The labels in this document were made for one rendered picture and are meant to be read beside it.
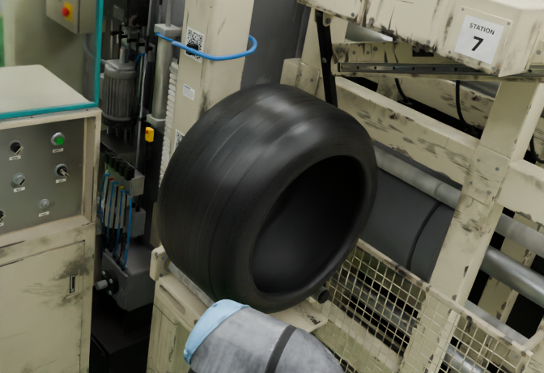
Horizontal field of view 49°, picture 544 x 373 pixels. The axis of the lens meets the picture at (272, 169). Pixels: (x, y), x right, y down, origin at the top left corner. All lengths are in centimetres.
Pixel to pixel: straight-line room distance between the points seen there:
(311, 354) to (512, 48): 76
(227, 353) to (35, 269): 107
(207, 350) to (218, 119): 62
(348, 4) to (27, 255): 113
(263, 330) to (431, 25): 80
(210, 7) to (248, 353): 89
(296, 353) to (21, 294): 118
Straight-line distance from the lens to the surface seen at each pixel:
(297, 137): 131
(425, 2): 142
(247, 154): 129
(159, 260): 172
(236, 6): 155
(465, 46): 137
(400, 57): 162
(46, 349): 213
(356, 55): 171
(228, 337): 93
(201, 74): 157
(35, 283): 193
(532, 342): 174
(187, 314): 169
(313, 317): 181
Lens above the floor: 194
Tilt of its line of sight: 26 degrees down
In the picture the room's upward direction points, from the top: 11 degrees clockwise
